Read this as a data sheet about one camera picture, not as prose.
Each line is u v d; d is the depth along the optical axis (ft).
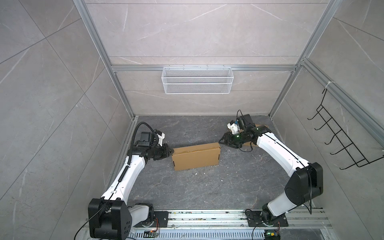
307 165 1.48
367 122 1.79
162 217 2.40
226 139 2.42
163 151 2.34
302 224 2.46
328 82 2.29
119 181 1.44
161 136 2.50
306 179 1.48
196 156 2.61
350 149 2.07
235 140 2.37
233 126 2.56
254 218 2.40
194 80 3.30
